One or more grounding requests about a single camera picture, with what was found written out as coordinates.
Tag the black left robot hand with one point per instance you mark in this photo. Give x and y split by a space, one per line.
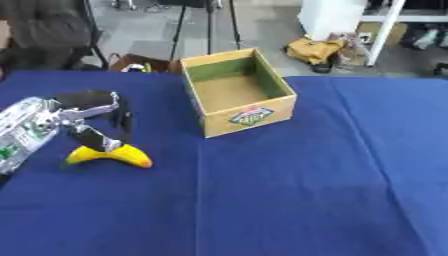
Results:
93 100

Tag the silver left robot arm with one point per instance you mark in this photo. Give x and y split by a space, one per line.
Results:
24 128

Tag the tan cardboard box green inside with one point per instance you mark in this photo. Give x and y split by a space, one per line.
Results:
233 93

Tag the yellow toy banana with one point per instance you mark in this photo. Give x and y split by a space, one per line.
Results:
129 156

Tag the black office chair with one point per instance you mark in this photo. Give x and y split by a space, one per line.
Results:
46 33

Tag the black tripod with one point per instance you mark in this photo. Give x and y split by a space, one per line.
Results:
207 23

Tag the yellow bag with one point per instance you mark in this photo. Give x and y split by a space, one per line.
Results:
314 50

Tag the white cabinet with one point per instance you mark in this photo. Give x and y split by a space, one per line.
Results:
330 18

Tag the white shelf frame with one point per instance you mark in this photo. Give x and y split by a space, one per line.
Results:
389 23

